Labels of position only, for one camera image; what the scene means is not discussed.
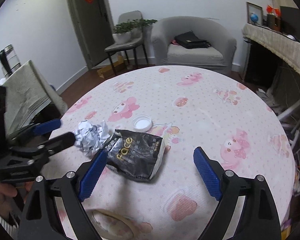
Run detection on silver foil ball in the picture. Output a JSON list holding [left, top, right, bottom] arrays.
[[73, 120, 110, 159]]

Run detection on black face snack bag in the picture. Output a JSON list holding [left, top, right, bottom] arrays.
[[103, 129, 166, 182]]

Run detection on pink cartoon round tablecloth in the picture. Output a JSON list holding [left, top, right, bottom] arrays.
[[52, 66, 295, 239]]

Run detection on framed picture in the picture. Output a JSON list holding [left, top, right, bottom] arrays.
[[246, 2, 263, 25]]

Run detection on white knit sleeve forearm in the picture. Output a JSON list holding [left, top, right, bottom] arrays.
[[0, 215, 19, 239]]

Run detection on grey dining chair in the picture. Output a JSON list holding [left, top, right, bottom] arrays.
[[104, 10, 149, 75]]

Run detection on grey armchair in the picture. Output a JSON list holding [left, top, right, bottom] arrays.
[[151, 16, 237, 75]]

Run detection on black computer monitor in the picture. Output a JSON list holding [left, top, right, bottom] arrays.
[[280, 6, 300, 35]]

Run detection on roll of clear tape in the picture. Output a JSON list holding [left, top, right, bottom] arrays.
[[90, 209, 140, 239]]

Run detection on green striped tablecloth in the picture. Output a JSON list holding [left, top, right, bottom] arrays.
[[2, 60, 68, 134]]

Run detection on beige fringed sideboard cloth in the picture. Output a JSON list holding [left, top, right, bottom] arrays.
[[242, 23, 300, 75]]

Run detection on cardboard box on floor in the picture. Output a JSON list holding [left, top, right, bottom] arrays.
[[97, 55, 126, 79]]

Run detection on white plastic lid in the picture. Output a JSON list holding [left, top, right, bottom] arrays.
[[133, 115, 152, 132]]

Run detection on black bag on armchair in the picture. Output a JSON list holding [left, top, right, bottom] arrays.
[[174, 31, 211, 49]]

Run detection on person's left hand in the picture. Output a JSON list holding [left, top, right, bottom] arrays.
[[0, 183, 18, 221]]

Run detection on grey door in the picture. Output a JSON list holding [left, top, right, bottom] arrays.
[[67, 0, 113, 69]]

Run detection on potted green plant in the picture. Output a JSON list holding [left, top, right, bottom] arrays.
[[113, 18, 157, 44]]

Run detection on steel electric kettle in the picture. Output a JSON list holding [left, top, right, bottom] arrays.
[[0, 44, 21, 78]]

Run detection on small blue globe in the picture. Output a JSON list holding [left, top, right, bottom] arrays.
[[249, 13, 258, 25]]

